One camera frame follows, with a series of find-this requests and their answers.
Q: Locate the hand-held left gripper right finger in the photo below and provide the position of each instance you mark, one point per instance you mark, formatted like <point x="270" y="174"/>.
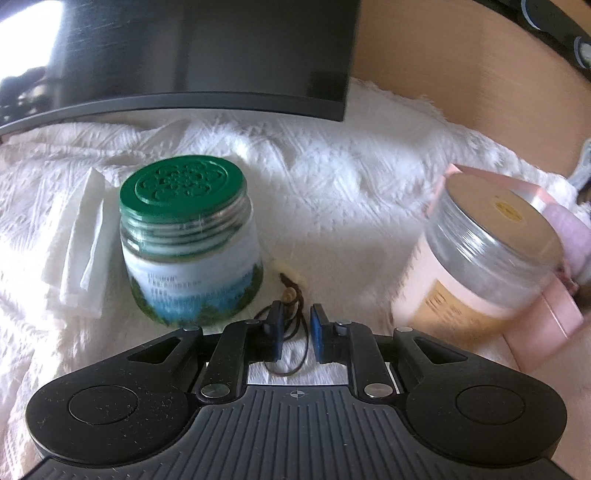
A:
<point x="317" y="333"/>

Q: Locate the black computer monitor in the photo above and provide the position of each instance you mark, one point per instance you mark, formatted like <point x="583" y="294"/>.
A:
<point x="184" y="55"/>

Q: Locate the black device with blue rings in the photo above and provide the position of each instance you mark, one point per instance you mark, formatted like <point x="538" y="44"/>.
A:
<point x="545" y="27"/>

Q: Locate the folded white tissue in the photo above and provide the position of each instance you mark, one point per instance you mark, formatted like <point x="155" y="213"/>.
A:
<point x="83" y="258"/>

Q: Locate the white knitted blanket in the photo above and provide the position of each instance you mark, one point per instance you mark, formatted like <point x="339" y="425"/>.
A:
<point x="323" y="184"/>

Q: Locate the glass jar green lid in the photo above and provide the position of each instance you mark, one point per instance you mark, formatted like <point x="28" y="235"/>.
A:
<point x="194" y="249"/>

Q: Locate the clear jar silver lid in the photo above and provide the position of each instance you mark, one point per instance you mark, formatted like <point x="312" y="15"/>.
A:
<point x="480" y="258"/>

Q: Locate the lilac plush toy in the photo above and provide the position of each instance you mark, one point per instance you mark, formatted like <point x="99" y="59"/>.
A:
<point x="570" y="235"/>

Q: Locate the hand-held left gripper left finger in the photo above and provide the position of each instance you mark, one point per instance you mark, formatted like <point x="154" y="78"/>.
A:
<point x="275" y="333"/>

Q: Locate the pink cardboard box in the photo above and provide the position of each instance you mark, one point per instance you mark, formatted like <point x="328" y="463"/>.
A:
<point x="545" y="314"/>

